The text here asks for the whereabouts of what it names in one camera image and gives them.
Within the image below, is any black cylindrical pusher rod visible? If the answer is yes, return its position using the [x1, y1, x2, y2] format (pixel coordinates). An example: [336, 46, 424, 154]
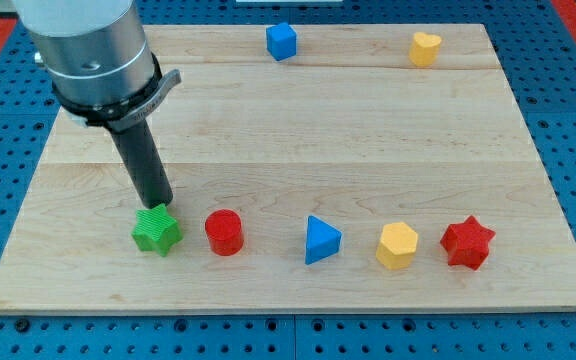
[110, 121, 173, 209]

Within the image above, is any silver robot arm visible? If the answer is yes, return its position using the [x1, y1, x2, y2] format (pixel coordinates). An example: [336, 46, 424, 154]
[12, 0, 181, 208]

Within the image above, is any red star block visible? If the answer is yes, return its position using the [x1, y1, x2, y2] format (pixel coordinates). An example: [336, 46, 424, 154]
[440, 215, 496, 271]

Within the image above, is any blue cube block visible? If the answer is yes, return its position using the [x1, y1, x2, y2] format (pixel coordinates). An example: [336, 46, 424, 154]
[266, 22, 297, 61]

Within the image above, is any yellow heart block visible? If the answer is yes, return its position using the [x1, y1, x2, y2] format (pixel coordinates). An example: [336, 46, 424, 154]
[409, 32, 442, 67]

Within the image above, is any blue triangle block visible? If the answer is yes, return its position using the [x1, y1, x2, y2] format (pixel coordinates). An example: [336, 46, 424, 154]
[305, 215, 342, 265]

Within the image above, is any green star block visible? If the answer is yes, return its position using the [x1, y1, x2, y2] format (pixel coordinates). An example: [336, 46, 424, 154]
[131, 204, 183, 257]

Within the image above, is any yellow hexagon block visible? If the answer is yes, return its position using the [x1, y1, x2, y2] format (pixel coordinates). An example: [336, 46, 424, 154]
[375, 222, 418, 270]

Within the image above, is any wooden board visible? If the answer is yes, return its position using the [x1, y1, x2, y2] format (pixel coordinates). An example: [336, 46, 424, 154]
[0, 24, 576, 316]

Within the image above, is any red cylinder block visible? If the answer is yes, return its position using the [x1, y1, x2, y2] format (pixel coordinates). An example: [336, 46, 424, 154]
[204, 209, 244, 256]

